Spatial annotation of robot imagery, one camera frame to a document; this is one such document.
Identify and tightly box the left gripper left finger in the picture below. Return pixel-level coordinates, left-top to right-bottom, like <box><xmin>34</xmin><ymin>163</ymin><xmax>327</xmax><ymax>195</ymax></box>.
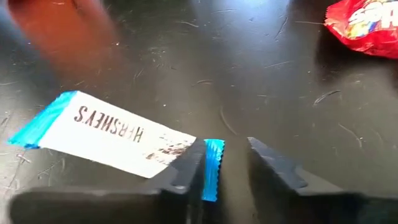
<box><xmin>8</xmin><ymin>138</ymin><xmax>206</xmax><ymax>224</ymax></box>

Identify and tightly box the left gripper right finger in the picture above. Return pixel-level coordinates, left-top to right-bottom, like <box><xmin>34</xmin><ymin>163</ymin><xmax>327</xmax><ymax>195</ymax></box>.
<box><xmin>247</xmin><ymin>136</ymin><xmax>398</xmax><ymax>224</ymax></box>

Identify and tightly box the white blue Hershey's bar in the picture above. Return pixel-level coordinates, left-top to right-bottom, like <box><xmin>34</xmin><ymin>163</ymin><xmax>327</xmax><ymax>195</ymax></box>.
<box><xmin>6</xmin><ymin>90</ymin><xmax>226</xmax><ymax>203</ymax></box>

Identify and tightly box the small red Skittles packet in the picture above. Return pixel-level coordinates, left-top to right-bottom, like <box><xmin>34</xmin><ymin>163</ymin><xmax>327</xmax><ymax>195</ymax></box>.
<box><xmin>324</xmin><ymin>0</ymin><xmax>398</xmax><ymax>60</ymax></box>

